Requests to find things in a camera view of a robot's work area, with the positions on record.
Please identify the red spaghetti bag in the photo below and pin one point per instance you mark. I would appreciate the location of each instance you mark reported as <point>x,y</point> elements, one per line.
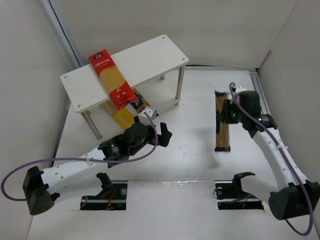
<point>113,81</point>

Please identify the yellow-ended spaghetti bag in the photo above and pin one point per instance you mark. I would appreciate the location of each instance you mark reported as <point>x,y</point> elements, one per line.
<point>123,117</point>

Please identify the blue-label spaghetti bag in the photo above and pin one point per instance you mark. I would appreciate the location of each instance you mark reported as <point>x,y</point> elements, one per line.
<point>141,103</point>

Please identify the aluminium frame rail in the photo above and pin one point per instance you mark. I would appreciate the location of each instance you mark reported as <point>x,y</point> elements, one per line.
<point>258,88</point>

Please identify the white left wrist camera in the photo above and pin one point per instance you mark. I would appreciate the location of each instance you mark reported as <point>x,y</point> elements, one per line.
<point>147,115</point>

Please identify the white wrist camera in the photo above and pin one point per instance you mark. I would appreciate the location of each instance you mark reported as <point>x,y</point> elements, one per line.
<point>239,88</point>
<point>147,115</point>

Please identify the dark-ended spaghetti bag with barcode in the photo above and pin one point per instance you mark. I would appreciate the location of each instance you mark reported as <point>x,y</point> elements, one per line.
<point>222,137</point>

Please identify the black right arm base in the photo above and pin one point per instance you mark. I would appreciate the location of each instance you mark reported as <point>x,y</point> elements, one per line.
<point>230,195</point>

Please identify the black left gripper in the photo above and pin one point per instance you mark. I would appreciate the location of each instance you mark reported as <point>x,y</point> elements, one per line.
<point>155,135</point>

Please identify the white two-tier shelf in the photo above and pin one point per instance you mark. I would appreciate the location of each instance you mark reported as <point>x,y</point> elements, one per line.
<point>155,68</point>

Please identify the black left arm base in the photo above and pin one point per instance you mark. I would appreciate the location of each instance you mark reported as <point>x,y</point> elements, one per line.
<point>116,200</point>

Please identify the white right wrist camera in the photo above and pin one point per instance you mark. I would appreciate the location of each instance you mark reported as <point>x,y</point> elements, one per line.
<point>239,88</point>

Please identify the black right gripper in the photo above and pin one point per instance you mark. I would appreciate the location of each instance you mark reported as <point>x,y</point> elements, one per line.
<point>225,115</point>

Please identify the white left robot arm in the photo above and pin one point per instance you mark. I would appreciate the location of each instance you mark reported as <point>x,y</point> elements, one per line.
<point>43,188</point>

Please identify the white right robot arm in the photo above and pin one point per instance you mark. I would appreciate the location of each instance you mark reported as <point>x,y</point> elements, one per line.
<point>293,195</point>

